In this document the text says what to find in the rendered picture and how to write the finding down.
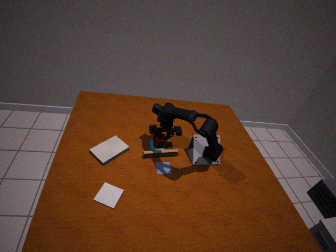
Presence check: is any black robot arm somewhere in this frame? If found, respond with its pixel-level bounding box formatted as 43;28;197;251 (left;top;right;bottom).
152;102;224;162

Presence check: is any white flat square pad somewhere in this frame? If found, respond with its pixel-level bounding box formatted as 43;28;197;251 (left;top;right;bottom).
93;182;124;209

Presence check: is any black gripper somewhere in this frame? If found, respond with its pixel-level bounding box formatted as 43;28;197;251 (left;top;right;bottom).
149;121;182;141

